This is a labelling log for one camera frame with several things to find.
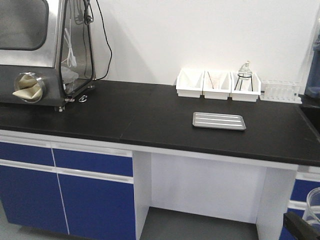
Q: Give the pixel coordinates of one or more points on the white test tube rack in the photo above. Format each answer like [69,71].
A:
[280,91]

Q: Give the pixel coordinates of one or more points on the black wire tripod stand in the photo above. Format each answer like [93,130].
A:
[244,84]

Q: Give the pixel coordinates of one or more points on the blue water jug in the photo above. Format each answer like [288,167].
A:
[312,88]

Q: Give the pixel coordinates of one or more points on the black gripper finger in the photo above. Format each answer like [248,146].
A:
[299,228]

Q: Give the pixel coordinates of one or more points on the glass alcohol lamp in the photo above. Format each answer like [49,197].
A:
[244,71]

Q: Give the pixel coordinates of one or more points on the white left storage bin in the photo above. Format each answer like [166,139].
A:
[189,83]

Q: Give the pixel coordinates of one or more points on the white middle storage bin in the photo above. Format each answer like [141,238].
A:
[216,85]

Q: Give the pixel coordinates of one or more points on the silver metal tray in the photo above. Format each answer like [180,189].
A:
[218,121]

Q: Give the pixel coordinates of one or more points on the white right storage bin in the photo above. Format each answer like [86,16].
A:
[245,96]

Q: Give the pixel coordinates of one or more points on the steel glove box chamber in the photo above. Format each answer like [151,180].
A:
[51,41]

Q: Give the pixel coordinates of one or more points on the white storage bin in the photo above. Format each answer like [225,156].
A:
[189,83]
[245,96]
[216,85]

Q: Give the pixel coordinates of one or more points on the cream rubber glove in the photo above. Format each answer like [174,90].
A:
[28,89]

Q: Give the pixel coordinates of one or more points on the blue white lab cabinet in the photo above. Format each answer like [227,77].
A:
[206,185]

